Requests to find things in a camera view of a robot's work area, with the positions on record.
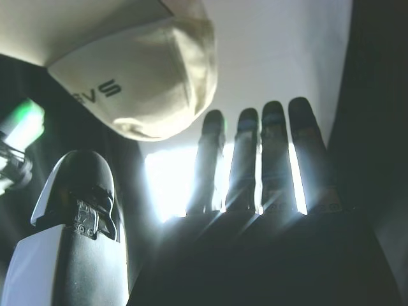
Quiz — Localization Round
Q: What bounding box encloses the beige baseball cap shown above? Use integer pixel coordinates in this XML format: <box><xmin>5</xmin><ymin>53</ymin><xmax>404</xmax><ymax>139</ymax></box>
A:
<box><xmin>0</xmin><ymin>0</ymin><xmax>219</xmax><ymax>143</ymax></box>

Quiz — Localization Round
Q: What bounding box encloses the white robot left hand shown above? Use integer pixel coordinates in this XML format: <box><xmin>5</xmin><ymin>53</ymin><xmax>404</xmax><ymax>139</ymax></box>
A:
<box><xmin>0</xmin><ymin>97</ymin><xmax>398</xmax><ymax>306</ymax></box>

